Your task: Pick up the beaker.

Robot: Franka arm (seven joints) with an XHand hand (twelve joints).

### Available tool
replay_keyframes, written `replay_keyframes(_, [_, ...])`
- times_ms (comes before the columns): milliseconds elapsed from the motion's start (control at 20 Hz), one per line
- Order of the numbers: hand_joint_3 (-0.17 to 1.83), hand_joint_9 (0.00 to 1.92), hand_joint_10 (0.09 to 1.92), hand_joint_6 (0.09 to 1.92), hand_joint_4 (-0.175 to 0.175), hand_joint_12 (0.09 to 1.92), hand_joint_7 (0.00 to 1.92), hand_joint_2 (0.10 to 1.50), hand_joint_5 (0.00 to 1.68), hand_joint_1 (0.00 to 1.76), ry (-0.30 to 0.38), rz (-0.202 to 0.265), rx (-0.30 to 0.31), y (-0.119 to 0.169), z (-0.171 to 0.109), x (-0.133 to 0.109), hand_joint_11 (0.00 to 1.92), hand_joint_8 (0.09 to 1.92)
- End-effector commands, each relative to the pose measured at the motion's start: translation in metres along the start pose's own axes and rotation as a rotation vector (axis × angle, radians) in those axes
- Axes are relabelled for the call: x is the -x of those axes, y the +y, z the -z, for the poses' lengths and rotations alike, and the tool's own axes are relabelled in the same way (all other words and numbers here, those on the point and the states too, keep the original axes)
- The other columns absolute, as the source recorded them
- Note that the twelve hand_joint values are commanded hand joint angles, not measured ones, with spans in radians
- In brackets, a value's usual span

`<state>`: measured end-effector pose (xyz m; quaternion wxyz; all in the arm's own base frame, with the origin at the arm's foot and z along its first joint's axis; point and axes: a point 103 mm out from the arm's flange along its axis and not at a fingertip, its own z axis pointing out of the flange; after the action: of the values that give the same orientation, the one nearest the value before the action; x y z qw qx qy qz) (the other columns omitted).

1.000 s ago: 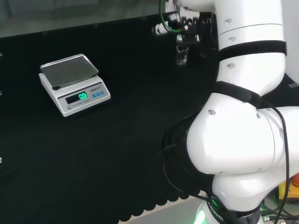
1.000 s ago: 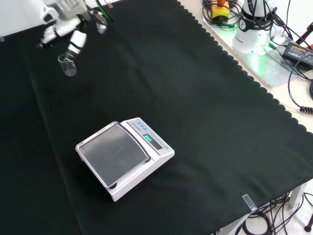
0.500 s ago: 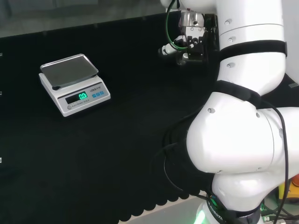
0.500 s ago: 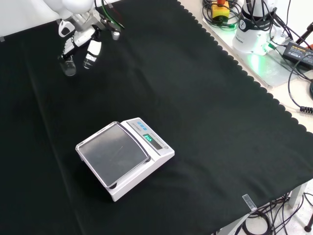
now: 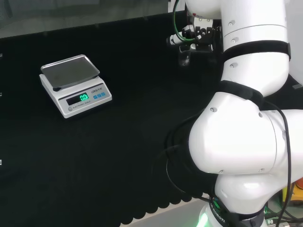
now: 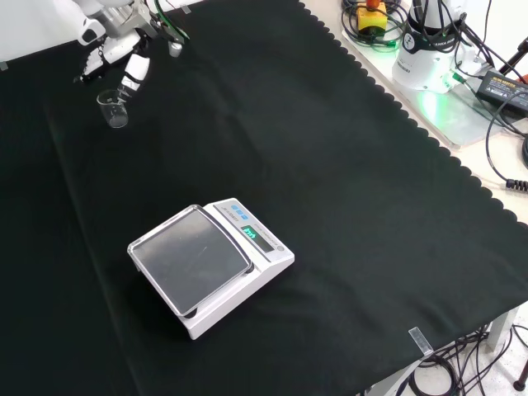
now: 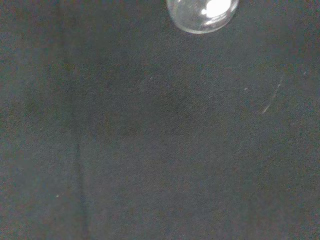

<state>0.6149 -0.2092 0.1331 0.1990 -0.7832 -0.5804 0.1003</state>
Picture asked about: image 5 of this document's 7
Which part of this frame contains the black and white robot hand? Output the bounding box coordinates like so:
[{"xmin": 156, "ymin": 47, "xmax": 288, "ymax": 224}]
[{"xmin": 166, "ymin": 17, "xmax": 223, "ymax": 53}]

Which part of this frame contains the small clear glass beaker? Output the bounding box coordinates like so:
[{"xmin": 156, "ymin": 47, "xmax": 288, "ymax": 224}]
[{"xmin": 178, "ymin": 44, "xmax": 191, "ymax": 67}]

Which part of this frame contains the pale translucent board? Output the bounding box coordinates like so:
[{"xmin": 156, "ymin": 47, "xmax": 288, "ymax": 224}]
[{"xmin": 0, "ymin": 0, "xmax": 169, "ymax": 39}]

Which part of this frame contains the white electronic balance steel pan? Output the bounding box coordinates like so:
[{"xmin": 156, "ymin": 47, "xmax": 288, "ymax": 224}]
[{"xmin": 39, "ymin": 54, "xmax": 113, "ymax": 119}]

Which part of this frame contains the black bench cloth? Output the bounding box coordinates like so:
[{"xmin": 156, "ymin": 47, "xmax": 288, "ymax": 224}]
[{"xmin": 0, "ymin": 10, "xmax": 303, "ymax": 227}]

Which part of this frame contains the yellow stop button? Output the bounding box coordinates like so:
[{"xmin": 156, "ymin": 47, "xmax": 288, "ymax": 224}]
[{"xmin": 286, "ymin": 176, "xmax": 303, "ymax": 209}]

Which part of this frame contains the thin black cable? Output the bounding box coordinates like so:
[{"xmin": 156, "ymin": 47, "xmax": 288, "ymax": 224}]
[{"xmin": 151, "ymin": 113, "xmax": 215, "ymax": 198}]

